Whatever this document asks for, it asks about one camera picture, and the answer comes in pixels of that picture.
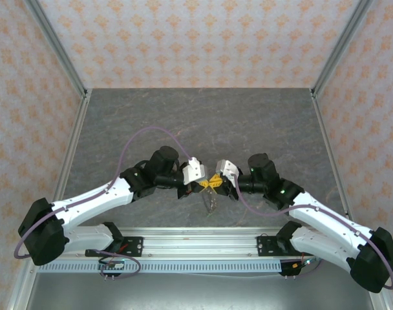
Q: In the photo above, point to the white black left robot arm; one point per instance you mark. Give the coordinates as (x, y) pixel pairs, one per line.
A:
(93, 197)

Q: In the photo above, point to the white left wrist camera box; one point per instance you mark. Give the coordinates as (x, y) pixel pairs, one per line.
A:
(194, 171)

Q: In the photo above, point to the grey metal panel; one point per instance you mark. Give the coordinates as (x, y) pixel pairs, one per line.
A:
(199, 294)

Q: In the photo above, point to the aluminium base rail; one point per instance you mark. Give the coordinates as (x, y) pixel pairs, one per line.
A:
(199, 245)

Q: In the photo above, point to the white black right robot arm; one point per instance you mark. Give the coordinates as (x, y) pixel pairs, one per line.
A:
(325, 219)

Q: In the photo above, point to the aluminium table side rail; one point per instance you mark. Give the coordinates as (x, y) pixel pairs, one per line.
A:
(77, 129)
(324, 129)

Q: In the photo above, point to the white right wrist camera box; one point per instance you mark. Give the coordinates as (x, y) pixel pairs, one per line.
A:
(227, 168)

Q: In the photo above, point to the aluminium frame post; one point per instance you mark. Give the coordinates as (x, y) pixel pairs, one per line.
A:
(56, 45)
(341, 45)

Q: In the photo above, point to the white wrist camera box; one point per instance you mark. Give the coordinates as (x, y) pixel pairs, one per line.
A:
(227, 168)
(194, 171)

